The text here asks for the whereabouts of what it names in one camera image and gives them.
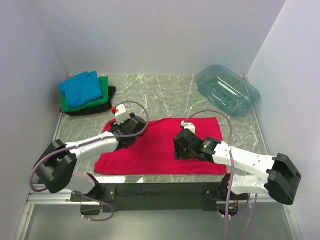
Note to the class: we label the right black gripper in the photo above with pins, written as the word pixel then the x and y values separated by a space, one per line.
pixel 179 154

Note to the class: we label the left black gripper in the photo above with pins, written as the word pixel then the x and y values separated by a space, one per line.
pixel 119 126

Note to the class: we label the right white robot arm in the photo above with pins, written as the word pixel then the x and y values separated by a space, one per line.
pixel 275 176

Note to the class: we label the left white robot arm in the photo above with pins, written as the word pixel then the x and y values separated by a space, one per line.
pixel 56 168

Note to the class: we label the folded black t shirt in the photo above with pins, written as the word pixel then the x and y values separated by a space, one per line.
pixel 97 109

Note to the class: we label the folded green t shirt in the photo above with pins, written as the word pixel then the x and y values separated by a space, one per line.
pixel 104 84

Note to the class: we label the folded blue t shirt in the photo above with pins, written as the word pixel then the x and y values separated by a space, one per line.
pixel 81 89

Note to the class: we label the clear blue plastic tub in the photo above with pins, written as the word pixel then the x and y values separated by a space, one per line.
pixel 227 90

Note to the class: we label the black base beam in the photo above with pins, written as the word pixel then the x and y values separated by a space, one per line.
pixel 163 196

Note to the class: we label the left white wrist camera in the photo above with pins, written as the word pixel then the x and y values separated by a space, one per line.
pixel 120 113

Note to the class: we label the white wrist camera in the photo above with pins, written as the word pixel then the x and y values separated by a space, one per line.
pixel 120 113
pixel 188 126

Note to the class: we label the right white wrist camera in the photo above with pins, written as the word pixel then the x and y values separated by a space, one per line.
pixel 188 126

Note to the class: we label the aluminium frame rail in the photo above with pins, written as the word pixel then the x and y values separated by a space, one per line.
pixel 64 133

